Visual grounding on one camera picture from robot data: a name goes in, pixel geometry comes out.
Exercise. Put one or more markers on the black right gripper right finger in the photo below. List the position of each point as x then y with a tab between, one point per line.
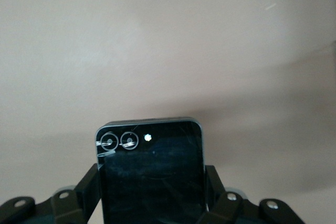
231	211

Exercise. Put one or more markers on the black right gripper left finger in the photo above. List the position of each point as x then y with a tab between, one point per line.
65	208

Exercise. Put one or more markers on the small black flip phone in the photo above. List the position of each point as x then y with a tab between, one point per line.
152	176

